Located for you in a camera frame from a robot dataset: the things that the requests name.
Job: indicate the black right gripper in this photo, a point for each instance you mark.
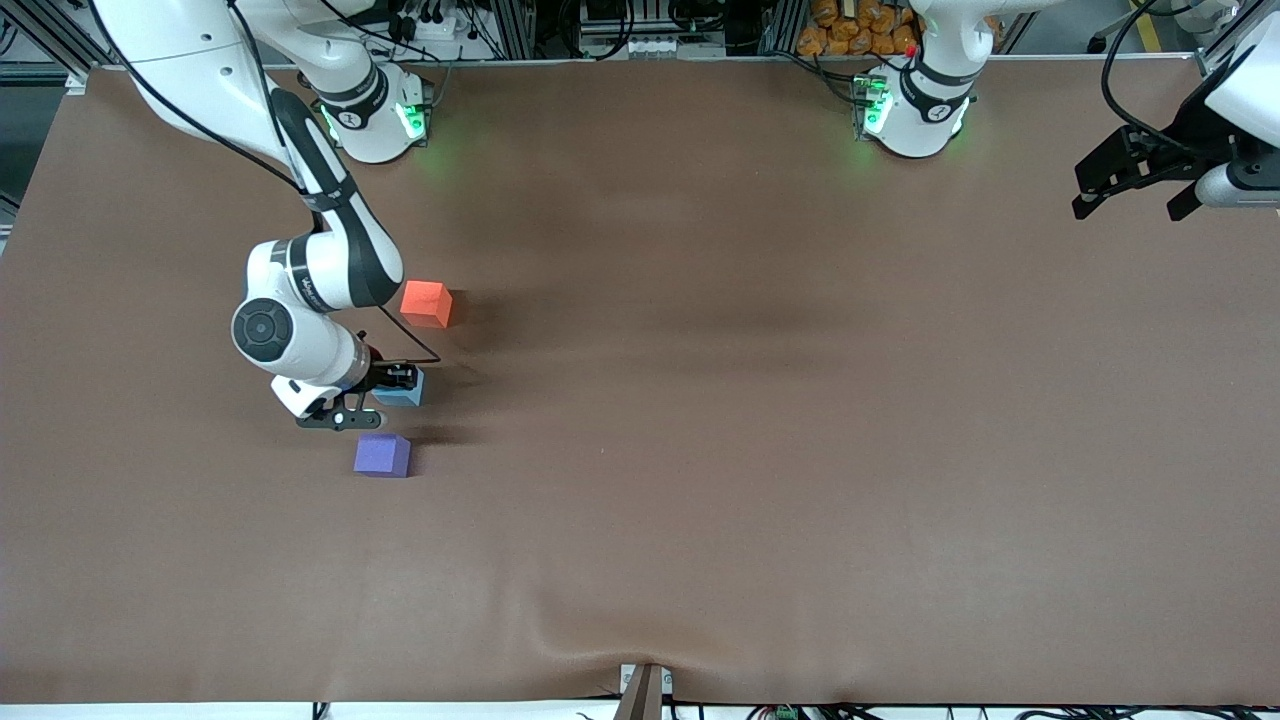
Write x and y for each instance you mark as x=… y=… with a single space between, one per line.
x=383 y=379

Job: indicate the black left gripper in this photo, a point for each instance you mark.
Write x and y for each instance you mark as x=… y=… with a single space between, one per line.
x=1186 y=138

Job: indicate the light blue foam block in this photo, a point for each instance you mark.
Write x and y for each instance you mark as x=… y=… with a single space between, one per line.
x=405 y=398

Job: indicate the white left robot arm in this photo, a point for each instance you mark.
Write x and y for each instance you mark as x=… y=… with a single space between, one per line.
x=915 y=125

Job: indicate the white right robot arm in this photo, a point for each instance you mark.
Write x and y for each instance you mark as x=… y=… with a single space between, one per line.
x=330 y=270

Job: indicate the purple foam block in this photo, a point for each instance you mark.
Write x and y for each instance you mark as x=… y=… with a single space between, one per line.
x=380 y=455

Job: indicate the orange foam block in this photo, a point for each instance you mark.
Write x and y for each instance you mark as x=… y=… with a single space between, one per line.
x=425 y=303

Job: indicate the bag of orange objects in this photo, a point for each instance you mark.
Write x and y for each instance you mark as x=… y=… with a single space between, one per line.
x=850 y=30

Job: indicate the brown table cover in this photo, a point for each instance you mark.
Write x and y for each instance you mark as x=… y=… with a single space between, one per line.
x=700 y=500

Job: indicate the white power strip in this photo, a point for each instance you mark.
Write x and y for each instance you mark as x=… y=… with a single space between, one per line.
x=655 y=46

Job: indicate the silver aluminium frame post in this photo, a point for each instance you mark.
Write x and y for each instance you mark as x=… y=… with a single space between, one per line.
x=1215 y=45
x=60 y=50

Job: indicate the brown camera mount bar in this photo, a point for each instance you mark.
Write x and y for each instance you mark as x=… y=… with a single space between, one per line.
x=640 y=700

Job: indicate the white table edge bracket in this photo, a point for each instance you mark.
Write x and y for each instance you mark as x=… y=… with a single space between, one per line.
x=667 y=681

